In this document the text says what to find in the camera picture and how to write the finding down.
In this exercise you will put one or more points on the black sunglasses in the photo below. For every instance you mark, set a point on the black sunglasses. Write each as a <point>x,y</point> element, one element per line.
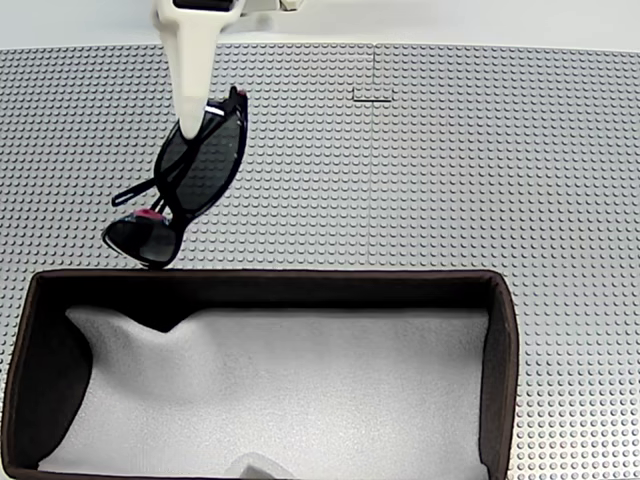
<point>210,165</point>

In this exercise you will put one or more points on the small grey brick plate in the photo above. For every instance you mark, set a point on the small grey brick plate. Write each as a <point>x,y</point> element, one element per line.
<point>372,94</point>

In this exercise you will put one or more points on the grey studded baseplate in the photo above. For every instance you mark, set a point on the grey studded baseplate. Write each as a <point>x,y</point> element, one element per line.
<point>550,200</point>
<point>300,175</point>

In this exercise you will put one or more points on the brown woven bin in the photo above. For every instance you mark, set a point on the brown woven bin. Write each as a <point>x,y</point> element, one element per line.
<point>250,290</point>

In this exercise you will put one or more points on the white foam sheet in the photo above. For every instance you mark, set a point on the white foam sheet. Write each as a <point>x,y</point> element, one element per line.
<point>300,390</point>

